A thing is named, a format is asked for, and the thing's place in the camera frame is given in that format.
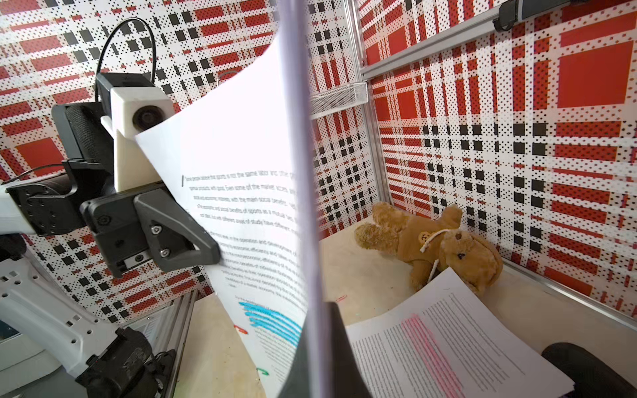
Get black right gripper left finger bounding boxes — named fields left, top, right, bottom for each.
left=278, top=308, right=315, bottom=398

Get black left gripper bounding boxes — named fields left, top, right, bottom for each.
left=80, top=183, right=222, bottom=279

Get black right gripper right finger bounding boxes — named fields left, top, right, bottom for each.
left=327, top=302, right=372, bottom=398

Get document with pink highlight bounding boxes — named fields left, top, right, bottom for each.
left=347, top=269, right=575, bottom=397

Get document with blue highlight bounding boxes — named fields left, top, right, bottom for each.
left=136, top=1, right=332, bottom=397

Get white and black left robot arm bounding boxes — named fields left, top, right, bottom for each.
left=1, top=102, right=221, bottom=397

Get brown teddy bear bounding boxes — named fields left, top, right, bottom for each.
left=354, top=202, right=504, bottom=296

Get black glasses case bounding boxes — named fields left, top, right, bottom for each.
left=542, top=343, right=636, bottom=398

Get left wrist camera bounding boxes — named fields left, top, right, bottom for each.
left=96, top=73, right=175, bottom=192

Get white wire mesh shelf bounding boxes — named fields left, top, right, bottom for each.
left=310, top=82, right=369, bottom=120

